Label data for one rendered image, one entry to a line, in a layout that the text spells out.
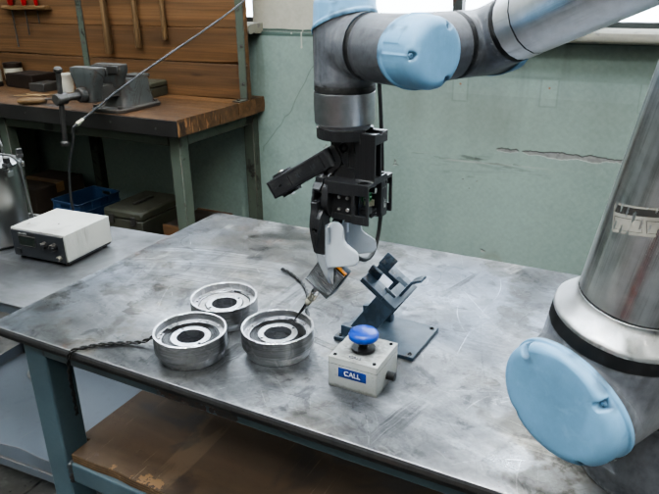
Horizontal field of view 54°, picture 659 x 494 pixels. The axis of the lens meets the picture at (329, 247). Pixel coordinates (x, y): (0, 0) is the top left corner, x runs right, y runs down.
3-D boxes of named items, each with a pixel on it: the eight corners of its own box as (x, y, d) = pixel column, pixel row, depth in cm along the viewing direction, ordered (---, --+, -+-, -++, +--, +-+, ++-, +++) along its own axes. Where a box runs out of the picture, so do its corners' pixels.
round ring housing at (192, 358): (241, 342, 97) (239, 318, 95) (204, 379, 88) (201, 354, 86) (181, 330, 100) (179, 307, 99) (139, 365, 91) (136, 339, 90)
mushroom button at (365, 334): (343, 366, 86) (343, 332, 84) (356, 351, 89) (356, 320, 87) (371, 372, 84) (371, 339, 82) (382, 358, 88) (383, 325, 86)
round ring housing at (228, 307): (214, 299, 110) (212, 277, 108) (270, 310, 106) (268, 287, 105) (178, 328, 101) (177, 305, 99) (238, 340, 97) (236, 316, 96)
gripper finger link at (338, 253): (351, 297, 83) (355, 227, 81) (312, 287, 86) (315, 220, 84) (363, 290, 86) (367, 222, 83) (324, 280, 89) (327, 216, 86)
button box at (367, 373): (328, 384, 86) (328, 353, 84) (351, 359, 92) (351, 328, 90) (383, 401, 83) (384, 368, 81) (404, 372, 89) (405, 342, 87)
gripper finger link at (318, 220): (318, 258, 83) (321, 190, 80) (308, 255, 84) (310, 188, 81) (336, 249, 87) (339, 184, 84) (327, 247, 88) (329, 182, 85)
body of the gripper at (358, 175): (366, 232, 80) (367, 135, 75) (307, 222, 84) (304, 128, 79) (392, 215, 86) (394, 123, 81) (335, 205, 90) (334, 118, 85)
